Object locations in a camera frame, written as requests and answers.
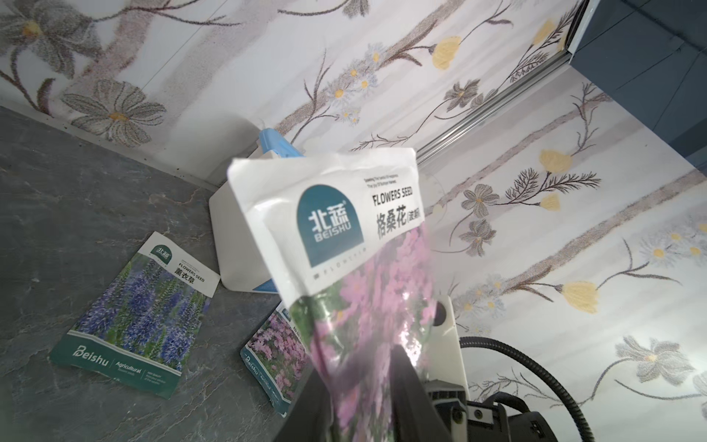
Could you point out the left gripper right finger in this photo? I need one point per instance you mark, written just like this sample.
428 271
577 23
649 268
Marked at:
414 416

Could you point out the pink cosmos seed packet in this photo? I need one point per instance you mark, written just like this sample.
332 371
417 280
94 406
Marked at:
277 358

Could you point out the blue lidded storage box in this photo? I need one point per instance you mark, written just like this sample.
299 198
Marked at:
241 266

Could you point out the white back-side seed packet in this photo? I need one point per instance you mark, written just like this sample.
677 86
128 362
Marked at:
343 237

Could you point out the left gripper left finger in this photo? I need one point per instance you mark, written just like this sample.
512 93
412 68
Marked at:
309 417

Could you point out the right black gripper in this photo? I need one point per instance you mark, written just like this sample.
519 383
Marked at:
501 417

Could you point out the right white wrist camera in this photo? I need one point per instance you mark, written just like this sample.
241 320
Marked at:
443 353

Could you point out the far lavender seed packet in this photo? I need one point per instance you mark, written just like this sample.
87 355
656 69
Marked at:
140 330

